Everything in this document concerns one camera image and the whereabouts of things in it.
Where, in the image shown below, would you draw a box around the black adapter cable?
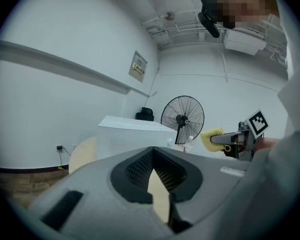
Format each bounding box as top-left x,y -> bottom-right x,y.
60,146 -> 72,171

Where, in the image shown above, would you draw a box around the person's white shirt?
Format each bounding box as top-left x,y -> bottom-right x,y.
239,0 -> 300,240

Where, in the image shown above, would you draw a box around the person's head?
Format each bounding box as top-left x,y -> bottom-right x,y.
199,0 -> 282,30

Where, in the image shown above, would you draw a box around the person's right forearm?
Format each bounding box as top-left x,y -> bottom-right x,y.
255,137 -> 282,153

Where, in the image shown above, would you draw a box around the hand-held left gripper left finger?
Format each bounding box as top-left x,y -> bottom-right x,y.
29,146 -> 175,238

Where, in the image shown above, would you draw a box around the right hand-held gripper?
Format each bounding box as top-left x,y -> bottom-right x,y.
210,108 -> 270,162

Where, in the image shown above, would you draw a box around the white air conditioner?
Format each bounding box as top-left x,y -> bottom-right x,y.
223,21 -> 288,56

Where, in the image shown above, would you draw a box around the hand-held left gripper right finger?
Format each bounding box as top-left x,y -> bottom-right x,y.
152,146 -> 253,235

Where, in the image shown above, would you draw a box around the large white box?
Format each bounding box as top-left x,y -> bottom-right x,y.
97,115 -> 178,161

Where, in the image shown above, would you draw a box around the black head-worn camera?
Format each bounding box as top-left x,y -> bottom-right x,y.
197,0 -> 220,39

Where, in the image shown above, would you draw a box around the clear plastic water bottle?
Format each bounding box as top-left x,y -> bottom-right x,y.
183,135 -> 195,154

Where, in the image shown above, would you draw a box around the white ceiling pipes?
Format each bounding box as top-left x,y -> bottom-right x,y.
118,0 -> 288,67

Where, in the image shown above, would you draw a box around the thin black wall cable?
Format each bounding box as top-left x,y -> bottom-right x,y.
146,56 -> 160,99

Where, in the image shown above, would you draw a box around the yellow cloth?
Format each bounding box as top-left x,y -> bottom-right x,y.
200,126 -> 232,153

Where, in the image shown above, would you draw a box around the grey electrical panel box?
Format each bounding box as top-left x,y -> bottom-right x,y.
128,50 -> 148,84

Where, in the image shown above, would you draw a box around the black floor fan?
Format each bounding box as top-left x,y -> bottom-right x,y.
160,95 -> 205,145

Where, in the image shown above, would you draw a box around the black office chair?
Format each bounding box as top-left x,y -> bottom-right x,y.
136,106 -> 155,122

